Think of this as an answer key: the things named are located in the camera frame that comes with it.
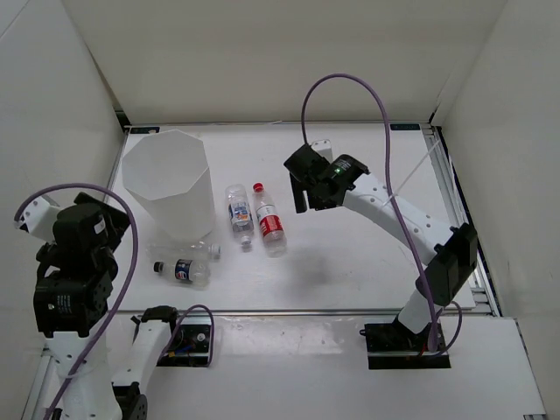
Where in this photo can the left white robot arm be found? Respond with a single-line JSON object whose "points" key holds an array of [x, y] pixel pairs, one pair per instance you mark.
{"points": [[75, 275]]}

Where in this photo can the clear bottle blue orange label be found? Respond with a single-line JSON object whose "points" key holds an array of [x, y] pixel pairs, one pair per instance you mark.
{"points": [[240, 216]]}

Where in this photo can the white octagonal plastic bin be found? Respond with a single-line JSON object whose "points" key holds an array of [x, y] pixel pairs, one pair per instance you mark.
{"points": [[168, 175]]}

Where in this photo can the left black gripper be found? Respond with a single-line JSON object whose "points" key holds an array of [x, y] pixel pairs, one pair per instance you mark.
{"points": [[115, 221]]}

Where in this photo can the clear Pepsi bottle black cap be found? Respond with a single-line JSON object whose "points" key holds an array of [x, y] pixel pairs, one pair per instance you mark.
{"points": [[186, 272]]}

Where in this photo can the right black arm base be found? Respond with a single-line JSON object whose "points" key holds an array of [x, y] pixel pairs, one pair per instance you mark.
{"points": [[390, 348]]}

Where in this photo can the clear bottle red label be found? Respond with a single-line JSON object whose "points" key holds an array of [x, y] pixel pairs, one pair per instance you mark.
{"points": [[269, 222]]}

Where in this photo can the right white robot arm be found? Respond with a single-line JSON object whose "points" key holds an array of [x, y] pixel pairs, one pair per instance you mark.
{"points": [[447, 254]]}

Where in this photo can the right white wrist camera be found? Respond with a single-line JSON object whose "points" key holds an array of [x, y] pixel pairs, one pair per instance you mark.
{"points": [[324, 149]]}

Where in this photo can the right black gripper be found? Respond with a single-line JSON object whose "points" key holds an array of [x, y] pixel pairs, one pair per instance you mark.
{"points": [[298, 191]]}

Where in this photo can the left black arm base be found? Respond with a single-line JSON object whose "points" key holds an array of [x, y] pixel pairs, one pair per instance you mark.
{"points": [[192, 346]]}

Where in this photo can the clear bottle white cap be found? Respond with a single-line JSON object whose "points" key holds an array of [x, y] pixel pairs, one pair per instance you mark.
{"points": [[181, 250]]}

